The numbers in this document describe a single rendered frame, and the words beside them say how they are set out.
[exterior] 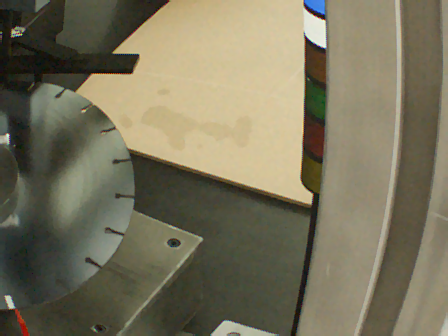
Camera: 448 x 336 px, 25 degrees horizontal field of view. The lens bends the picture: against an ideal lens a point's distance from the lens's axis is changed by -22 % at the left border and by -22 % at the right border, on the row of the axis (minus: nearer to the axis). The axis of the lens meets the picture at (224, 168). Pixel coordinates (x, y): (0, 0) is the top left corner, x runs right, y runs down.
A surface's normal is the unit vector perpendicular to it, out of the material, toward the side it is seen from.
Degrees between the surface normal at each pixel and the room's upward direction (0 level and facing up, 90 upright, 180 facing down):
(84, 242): 0
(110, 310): 0
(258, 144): 0
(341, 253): 90
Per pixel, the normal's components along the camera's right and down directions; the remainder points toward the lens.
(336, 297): -0.47, 0.55
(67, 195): 0.02, -0.78
